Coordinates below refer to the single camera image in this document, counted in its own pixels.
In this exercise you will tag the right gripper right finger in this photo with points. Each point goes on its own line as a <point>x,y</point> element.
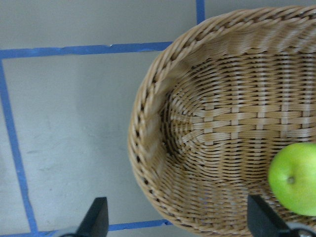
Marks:
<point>262,221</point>

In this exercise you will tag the woven wicker basket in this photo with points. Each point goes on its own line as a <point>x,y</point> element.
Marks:
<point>213,110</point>

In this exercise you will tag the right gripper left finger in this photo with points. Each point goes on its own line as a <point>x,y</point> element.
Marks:
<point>96,220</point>

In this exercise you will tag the green apple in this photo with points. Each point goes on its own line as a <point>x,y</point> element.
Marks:
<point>292,178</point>

